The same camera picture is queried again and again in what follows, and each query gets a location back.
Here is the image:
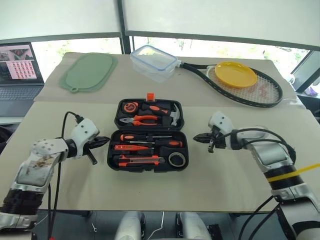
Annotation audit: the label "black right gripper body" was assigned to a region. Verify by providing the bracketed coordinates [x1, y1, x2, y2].
[206, 125, 227, 154]

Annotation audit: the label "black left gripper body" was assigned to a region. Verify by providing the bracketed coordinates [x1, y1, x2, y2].
[83, 135, 101, 166]

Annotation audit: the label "orange tester pen screwdriver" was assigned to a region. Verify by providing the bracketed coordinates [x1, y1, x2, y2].
[114, 144, 155, 152]

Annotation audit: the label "black shaft screwdriver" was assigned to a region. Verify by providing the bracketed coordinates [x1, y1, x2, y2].
[119, 133, 174, 142]

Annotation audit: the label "silver shaft screwdriver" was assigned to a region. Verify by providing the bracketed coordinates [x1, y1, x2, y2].
[129, 139, 184, 149]

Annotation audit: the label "orange black utility knife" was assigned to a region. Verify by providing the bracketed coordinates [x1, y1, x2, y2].
[112, 154, 166, 168]

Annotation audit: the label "black electrical tape roll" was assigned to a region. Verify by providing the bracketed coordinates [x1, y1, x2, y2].
[167, 151, 187, 168]

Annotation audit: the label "black tool case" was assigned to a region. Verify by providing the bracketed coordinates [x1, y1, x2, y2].
[106, 92, 189, 174]

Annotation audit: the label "orange black tape measure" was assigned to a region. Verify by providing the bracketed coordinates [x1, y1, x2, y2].
[122, 102, 139, 115]

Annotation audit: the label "black tennis racket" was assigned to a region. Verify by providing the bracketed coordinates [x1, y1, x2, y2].
[178, 60, 284, 109]

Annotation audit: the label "yellow plastic plate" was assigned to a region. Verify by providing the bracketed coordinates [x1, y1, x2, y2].
[214, 61, 258, 89]

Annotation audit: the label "green silicone mat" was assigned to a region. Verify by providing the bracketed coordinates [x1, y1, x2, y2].
[58, 52, 119, 94]

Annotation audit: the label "black fabric bundle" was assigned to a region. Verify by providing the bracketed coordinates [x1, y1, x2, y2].
[0, 124, 20, 154]

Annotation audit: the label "grey rounded robot leg cover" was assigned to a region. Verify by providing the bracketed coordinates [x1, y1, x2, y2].
[175, 211, 211, 240]
[114, 210, 147, 240]

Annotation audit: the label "small black box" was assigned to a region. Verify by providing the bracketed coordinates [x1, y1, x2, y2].
[208, 223, 224, 240]

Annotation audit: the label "grey open laptop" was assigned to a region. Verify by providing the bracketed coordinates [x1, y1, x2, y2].
[0, 41, 46, 118]

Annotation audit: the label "clear plastic container blue lid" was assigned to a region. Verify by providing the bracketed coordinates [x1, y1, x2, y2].
[129, 44, 182, 84]

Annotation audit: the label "black computer monitor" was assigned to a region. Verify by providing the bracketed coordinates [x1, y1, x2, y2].
[290, 49, 320, 94]

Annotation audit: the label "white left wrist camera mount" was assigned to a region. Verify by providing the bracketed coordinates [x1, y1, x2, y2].
[70, 117, 101, 160]

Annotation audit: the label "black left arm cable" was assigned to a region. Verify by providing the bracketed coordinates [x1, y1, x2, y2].
[46, 111, 84, 240]

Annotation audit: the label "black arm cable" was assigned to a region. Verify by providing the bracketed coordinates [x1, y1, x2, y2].
[46, 111, 84, 240]
[216, 125, 298, 164]

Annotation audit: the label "claw hammer orange black handle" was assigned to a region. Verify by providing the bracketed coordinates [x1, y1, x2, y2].
[148, 103, 182, 127]

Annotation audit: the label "orange handled pliers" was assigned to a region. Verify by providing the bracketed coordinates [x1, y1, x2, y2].
[119, 114, 160, 127]

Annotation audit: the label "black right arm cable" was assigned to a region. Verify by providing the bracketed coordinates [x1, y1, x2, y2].
[216, 125, 298, 164]

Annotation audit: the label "yellow strap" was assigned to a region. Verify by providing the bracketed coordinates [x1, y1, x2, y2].
[266, 162, 320, 183]

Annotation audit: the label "black floor cables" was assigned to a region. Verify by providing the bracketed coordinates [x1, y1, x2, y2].
[238, 194, 281, 240]

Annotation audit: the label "thin white cable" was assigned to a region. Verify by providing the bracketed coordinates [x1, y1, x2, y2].
[149, 211, 166, 240]

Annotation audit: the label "dark grey window frame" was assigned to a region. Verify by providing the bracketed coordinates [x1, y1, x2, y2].
[0, 0, 320, 55]

